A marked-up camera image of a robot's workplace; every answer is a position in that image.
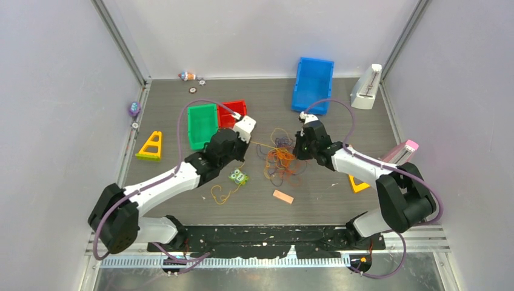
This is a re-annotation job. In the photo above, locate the yellow triangle toy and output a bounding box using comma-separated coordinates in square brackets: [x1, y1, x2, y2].
[135, 131, 162, 162]
[348, 175, 370, 193]

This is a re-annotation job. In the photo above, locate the green frog toy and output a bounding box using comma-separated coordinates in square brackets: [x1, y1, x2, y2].
[229, 168, 249, 186]

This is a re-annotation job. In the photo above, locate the yellow triangle toy right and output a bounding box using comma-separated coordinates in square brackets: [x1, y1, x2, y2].
[348, 175, 370, 193]

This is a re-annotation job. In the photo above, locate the red plastic bin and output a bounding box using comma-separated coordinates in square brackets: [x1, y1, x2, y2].
[217, 99, 247, 129]

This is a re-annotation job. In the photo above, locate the purple round toy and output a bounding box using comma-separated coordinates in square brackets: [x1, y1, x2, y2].
[128, 101, 141, 117]

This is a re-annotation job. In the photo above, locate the pink metronome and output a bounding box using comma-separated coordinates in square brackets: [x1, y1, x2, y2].
[381, 139, 419, 165]

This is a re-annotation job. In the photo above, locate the blue plastic bin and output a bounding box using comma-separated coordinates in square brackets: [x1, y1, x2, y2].
[291, 57, 335, 112]

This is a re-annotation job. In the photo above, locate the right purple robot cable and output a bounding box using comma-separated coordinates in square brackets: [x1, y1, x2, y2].
[303, 98, 444, 279]

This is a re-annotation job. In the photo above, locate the yellow triangle toy left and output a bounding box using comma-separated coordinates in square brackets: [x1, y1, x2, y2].
[135, 131, 162, 162]

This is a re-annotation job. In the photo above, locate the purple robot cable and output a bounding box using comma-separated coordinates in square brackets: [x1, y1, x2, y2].
[303, 98, 444, 279]
[92, 99, 242, 275]

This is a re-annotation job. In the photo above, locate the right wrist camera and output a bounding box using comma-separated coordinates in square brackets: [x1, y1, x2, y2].
[299, 112, 319, 125]

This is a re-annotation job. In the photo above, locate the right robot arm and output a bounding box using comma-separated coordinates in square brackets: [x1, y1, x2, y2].
[293, 115, 437, 249]

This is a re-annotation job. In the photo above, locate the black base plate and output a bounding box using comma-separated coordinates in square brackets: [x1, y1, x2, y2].
[147, 225, 386, 259]

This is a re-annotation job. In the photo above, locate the wooden block front centre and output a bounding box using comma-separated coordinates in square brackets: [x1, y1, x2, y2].
[272, 190, 294, 204]

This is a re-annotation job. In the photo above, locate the orange cable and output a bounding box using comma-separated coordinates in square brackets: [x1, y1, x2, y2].
[262, 146, 308, 187]

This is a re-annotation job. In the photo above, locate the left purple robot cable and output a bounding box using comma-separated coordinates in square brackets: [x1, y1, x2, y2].
[92, 99, 242, 275]

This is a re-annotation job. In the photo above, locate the yellow cable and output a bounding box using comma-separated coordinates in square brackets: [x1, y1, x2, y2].
[210, 127, 298, 206]

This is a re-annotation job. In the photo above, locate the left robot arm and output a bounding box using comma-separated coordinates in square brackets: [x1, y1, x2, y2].
[88, 126, 252, 260]

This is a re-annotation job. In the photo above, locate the white metronome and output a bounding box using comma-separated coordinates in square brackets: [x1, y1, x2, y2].
[350, 64, 382, 110]

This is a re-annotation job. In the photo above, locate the green plastic bin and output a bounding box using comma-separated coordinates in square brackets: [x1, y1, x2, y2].
[187, 104, 219, 151]

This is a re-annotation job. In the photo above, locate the small clown figurine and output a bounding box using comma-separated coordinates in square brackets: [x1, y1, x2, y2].
[178, 71, 197, 81]

